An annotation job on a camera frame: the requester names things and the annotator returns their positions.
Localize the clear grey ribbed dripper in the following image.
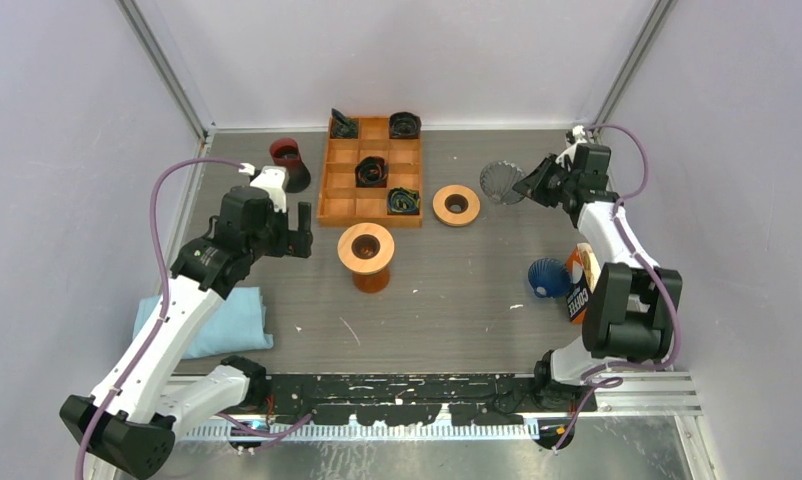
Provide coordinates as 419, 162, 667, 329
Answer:
479, 161, 526, 205

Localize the wooden ring dripper stand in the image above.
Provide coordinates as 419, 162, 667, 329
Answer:
337, 222, 396, 275

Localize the orange glass carafe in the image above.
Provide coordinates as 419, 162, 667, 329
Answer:
352, 268, 391, 294

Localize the orange coffee filter box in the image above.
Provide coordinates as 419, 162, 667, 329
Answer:
565, 242, 601, 324

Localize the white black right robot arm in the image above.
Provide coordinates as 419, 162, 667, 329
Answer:
512, 141, 683, 411

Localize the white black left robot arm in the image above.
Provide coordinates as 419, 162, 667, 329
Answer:
60, 186, 313, 479

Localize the blue ribbed dripper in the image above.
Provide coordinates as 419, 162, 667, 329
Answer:
527, 258, 572, 298

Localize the black dripper middle compartment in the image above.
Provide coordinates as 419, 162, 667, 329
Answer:
354, 156, 389, 188

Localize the black dripper top-left compartment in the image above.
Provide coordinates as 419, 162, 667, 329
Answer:
329, 108, 359, 139

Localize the black dripper top-right compartment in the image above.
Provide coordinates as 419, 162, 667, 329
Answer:
388, 111, 422, 140

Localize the orange compartment tray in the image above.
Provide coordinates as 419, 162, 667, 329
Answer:
316, 116, 425, 229

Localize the red black carafe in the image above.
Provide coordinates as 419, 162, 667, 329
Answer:
269, 137, 311, 194

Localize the light blue folded cloth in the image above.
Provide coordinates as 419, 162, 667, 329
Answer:
131, 286, 275, 360

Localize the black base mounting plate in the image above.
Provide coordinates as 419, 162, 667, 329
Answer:
269, 374, 588, 427

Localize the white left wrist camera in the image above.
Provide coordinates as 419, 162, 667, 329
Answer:
239, 163, 289, 213

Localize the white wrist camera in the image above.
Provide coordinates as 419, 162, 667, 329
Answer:
239, 163, 289, 213
557, 125, 595, 169

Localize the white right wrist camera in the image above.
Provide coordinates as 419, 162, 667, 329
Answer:
557, 125, 595, 169

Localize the wooden ring holder right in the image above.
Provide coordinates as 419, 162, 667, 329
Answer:
432, 184, 481, 227

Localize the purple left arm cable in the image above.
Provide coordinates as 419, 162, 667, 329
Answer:
73, 157, 310, 480

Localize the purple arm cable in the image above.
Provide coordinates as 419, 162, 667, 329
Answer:
73, 157, 310, 480
550, 123, 683, 458

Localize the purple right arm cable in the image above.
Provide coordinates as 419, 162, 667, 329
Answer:
550, 123, 683, 458

